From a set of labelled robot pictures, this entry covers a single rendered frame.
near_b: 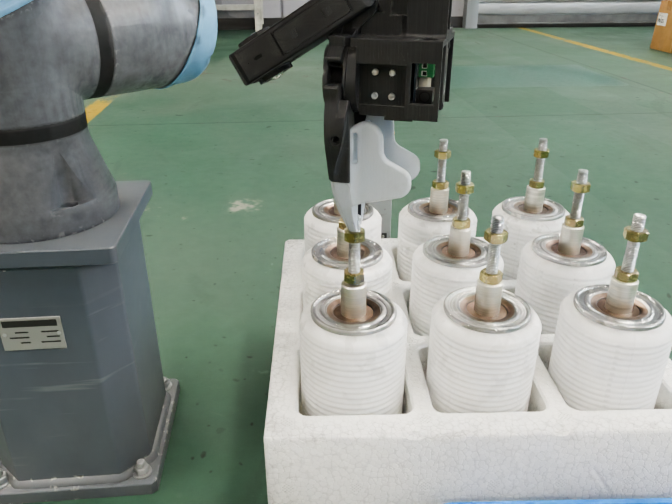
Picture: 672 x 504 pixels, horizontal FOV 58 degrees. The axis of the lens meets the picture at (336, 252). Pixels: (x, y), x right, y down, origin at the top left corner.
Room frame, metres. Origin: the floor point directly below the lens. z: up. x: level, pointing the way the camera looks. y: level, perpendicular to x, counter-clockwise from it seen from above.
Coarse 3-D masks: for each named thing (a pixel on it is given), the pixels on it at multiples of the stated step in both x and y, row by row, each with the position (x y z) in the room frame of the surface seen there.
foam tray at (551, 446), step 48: (288, 240) 0.76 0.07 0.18; (384, 240) 0.76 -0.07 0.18; (288, 288) 0.63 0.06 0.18; (288, 336) 0.52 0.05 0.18; (288, 384) 0.45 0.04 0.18; (288, 432) 0.38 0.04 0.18; (336, 432) 0.38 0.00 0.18; (384, 432) 0.38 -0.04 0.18; (432, 432) 0.38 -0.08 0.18; (480, 432) 0.38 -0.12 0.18; (528, 432) 0.38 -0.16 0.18; (576, 432) 0.39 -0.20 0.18; (624, 432) 0.39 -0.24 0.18; (288, 480) 0.38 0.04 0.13; (336, 480) 0.38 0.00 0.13; (384, 480) 0.38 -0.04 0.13; (432, 480) 0.38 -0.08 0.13; (480, 480) 0.38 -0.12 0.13; (528, 480) 0.38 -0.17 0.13; (576, 480) 0.38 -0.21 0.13; (624, 480) 0.39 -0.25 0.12
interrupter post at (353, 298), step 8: (344, 288) 0.45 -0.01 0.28; (352, 288) 0.45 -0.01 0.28; (360, 288) 0.45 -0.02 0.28; (344, 296) 0.45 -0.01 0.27; (352, 296) 0.45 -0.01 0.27; (360, 296) 0.45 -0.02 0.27; (344, 304) 0.45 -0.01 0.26; (352, 304) 0.45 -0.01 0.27; (360, 304) 0.45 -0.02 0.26; (344, 312) 0.45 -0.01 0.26; (352, 312) 0.45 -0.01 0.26; (360, 312) 0.45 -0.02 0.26
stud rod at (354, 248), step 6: (360, 216) 0.46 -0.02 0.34; (360, 222) 0.46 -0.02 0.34; (360, 228) 0.45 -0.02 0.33; (354, 246) 0.45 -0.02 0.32; (354, 252) 0.45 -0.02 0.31; (348, 258) 0.46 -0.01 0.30; (354, 258) 0.45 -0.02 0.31; (348, 264) 0.46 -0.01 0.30; (354, 264) 0.45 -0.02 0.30; (348, 270) 0.46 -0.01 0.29; (354, 270) 0.45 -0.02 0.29
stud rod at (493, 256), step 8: (496, 216) 0.46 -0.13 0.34; (496, 224) 0.46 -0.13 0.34; (496, 232) 0.45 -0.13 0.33; (488, 248) 0.46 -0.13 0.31; (496, 248) 0.46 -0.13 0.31; (488, 256) 0.46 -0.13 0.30; (496, 256) 0.46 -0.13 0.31; (488, 264) 0.46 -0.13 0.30; (496, 264) 0.46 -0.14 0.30; (488, 272) 0.46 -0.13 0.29; (496, 272) 0.46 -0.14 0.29
